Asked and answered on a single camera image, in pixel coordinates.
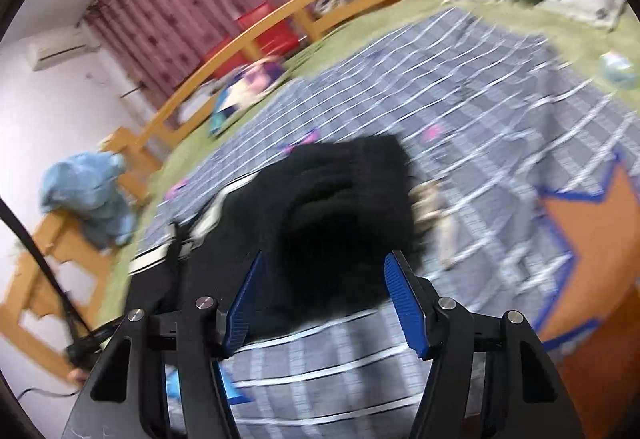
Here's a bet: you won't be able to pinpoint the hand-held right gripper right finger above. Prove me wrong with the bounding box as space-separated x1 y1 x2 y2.
384 249 586 439

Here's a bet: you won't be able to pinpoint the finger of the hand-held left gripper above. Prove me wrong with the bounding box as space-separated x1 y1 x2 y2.
129 172 261 277

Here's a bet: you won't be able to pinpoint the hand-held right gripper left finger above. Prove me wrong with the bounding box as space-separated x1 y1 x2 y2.
82 250 266 439

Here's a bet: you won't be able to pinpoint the black pants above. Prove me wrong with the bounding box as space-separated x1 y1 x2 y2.
220 134 453 337

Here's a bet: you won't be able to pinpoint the blue plush blanket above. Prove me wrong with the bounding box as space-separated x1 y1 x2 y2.
40 152 138 250

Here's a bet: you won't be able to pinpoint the colourful geometric pillow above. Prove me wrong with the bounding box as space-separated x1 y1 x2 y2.
209 58 288 136

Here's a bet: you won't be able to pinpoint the grey plaid star blanket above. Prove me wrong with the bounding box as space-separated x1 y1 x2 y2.
130 6 640 439

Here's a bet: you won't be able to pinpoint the red chair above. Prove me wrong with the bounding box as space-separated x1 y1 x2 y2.
235 2 296 52
200 36 241 65

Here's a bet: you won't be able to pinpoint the white air conditioner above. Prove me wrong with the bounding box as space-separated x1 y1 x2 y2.
27 26 101 72

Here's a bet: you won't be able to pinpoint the green bed sheet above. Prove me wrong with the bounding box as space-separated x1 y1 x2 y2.
95 0 640 320

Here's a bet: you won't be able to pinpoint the small light blue toy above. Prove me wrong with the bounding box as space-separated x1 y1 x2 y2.
600 52 638 87

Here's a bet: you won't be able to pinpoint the wooden bed frame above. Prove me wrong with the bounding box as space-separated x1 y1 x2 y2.
0 0 581 385

